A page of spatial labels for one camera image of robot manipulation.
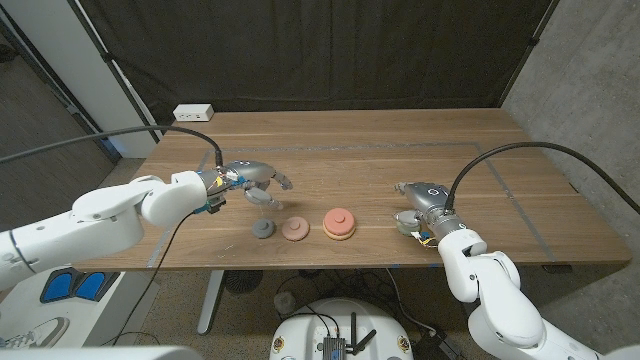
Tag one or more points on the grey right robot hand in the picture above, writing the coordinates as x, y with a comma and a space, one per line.
432, 200

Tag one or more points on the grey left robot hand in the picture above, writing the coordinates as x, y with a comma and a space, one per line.
250, 172

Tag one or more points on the green toy disc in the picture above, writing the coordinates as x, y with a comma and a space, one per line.
405, 230

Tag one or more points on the dusty pink toy disc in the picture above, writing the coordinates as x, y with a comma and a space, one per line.
295, 231

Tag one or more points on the coral red toy disc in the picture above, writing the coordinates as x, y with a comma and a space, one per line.
339, 222

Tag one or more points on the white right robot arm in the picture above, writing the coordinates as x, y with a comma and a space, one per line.
495, 290

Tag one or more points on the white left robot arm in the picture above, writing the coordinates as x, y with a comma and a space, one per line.
100, 220

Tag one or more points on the small grey toy disc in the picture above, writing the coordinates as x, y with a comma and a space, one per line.
263, 230

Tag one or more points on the large orange toy disc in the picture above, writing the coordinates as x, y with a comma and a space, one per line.
339, 237

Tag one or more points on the white power strip box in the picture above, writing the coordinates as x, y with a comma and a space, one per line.
192, 112

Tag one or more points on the grey tape workspace outline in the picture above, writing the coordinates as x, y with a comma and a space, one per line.
350, 147

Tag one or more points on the black round floor fan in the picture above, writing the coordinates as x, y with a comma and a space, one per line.
243, 281

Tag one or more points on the white table leg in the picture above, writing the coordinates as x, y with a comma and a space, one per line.
212, 295

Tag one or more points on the grey round floor object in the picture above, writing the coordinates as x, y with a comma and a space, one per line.
285, 302

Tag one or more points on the black fabric backdrop curtain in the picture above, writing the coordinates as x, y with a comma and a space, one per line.
325, 50

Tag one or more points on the black power brick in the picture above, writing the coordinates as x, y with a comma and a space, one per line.
435, 346

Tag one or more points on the white robot torso base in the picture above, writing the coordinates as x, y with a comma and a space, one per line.
300, 330

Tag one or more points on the grey radio box with antennas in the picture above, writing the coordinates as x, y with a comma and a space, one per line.
334, 346

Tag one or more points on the black foot pedal blue pads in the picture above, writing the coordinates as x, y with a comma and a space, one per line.
75, 286

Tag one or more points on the grey white sneaker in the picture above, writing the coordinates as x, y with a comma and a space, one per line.
45, 332

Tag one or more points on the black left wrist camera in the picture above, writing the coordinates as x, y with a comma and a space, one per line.
216, 204

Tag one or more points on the black backdrop frame pole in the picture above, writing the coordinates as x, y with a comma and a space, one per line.
532, 42
115, 70

